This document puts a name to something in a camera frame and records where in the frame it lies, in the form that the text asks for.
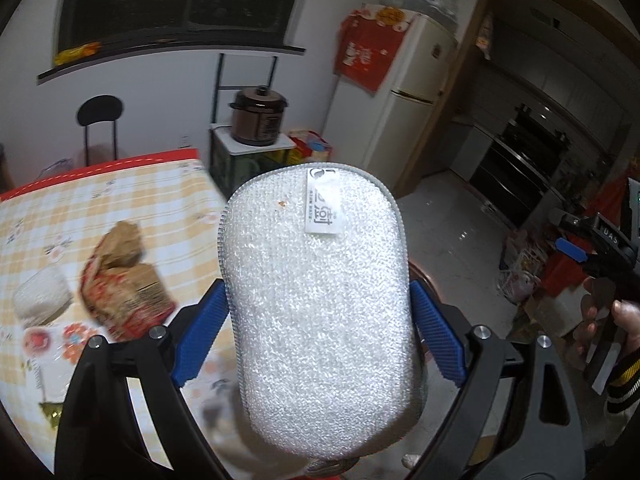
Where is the dark window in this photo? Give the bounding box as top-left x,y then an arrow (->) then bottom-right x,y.
56,0 -> 309,57

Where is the brown rice cooker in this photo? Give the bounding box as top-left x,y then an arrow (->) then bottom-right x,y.
229,86 -> 290,147

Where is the person's right hand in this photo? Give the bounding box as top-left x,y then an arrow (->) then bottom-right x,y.
574,277 -> 640,358

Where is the red printed tablecloth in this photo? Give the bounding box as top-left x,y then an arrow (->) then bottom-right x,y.
0,147 -> 202,202

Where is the clear plastic lid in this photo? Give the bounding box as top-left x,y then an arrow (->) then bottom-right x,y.
37,159 -> 76,177

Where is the yellow snack packet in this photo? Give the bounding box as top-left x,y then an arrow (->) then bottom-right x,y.
54,41 -> 103,66

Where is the red cloth pile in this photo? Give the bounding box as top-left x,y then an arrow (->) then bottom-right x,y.
544,175 -> 632,307

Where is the person's right forearm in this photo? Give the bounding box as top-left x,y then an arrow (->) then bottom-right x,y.
601,349 -> 640,443

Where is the black window sill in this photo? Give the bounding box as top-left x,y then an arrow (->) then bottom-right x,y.
37,41 -> 306,86

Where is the cardboard box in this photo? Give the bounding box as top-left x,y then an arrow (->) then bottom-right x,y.
519,289 -> 587,342

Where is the brown paper bag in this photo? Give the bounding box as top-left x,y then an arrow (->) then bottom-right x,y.
80,221 -> 176,344

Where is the black round-back chair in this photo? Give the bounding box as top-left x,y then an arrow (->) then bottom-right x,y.
76,95 -> 125,167

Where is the white refrigerator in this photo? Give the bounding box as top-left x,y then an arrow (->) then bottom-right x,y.
320,12 -> 459,197

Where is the red shopping bag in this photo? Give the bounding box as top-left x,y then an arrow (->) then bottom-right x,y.
287,130 -> 334,166

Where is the gold foil wrapper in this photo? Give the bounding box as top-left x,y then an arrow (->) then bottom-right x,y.
40,399 -> 64,432

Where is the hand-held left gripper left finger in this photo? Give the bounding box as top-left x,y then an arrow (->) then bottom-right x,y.
52,279 -> 232,480

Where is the pink and white bag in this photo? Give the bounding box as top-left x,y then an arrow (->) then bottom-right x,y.
499,230 -> 547,303

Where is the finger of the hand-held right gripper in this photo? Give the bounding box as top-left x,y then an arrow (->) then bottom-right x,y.
554,237 -> 593,267
547,209 -> 601,235

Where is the black built-in oven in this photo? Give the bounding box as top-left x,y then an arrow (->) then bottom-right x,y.
469,102 -> 572,229

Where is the hanging door ornament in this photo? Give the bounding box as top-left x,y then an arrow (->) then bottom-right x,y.
475,12 -> 496,57

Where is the clear plastic package red label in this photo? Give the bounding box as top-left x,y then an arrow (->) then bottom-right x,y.
20,322 -> 102,397

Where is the red printed cloth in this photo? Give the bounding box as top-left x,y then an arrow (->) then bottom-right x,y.
334,4 -> 416,94

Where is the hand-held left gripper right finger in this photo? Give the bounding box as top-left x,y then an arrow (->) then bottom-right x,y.
409,279 -> 586,480

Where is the plaid yellow tablecloth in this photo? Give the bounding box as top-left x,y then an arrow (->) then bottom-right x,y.
0,157 -> 252,463

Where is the clear plastic bags pile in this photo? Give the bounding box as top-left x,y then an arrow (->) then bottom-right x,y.
412,0 -> 461,42

